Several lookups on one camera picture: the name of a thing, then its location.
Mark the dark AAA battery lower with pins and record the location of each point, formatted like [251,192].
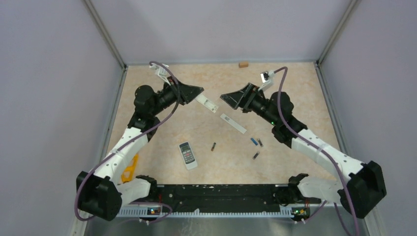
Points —
[256,155]

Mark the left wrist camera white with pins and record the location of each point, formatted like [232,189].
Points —
[160,71]

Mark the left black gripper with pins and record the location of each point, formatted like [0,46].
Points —
[187,93]

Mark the white remote battery cover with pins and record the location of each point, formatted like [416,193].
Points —
[233,123]

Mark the slim white remote control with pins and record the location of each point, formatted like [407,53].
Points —
[207,103]

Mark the blue AAA battery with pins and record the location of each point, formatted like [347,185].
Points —
[254,141]

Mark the orange plastic frame toy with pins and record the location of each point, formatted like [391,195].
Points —
[128,173]

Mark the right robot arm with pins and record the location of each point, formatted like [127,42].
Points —
[358,187]

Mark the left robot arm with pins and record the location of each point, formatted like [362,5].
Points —
[100,192]

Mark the small wooden block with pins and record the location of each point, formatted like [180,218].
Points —
[243,64]

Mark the white grey remote control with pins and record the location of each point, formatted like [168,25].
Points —
[188,156]

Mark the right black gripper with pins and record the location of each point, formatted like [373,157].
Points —
[245,96]

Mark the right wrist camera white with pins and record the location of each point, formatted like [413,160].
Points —
[267,79]

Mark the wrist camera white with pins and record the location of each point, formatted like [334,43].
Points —
[267,79]
[160,71]

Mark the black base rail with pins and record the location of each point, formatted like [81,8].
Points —
[227,198]

